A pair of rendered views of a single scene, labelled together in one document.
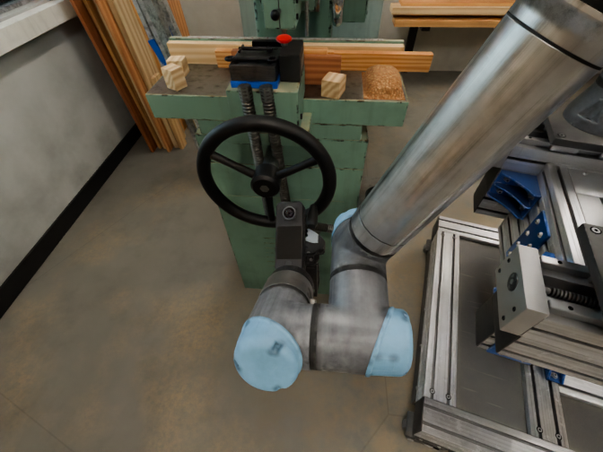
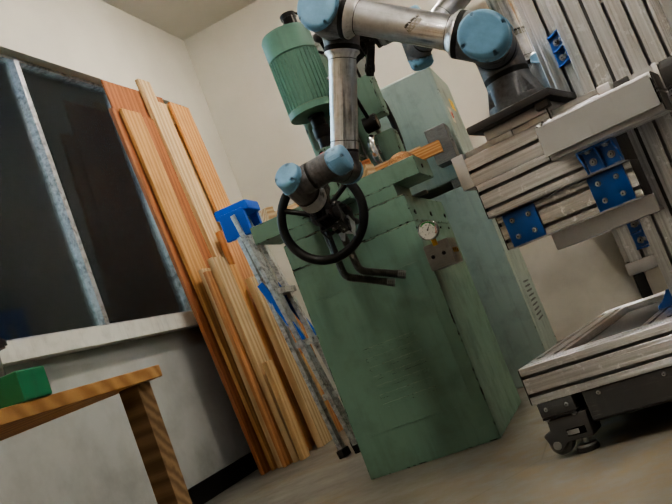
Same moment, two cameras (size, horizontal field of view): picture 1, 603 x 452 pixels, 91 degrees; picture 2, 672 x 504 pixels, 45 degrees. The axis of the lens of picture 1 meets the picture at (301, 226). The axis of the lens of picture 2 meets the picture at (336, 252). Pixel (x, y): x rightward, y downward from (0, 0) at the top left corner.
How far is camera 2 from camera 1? 2.09 m
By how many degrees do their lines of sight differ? 56
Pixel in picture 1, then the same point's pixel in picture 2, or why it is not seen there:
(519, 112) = (336, 72)
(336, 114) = (372, 184)
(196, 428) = not seen: outside the picture
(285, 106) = not seen: hidden behind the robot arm
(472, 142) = (334, 86)
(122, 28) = (235, 317)
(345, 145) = (390, 204)
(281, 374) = (291, 171)
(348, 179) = (408, 235)
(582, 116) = not seen: hidden behind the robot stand
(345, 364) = (317, 162)
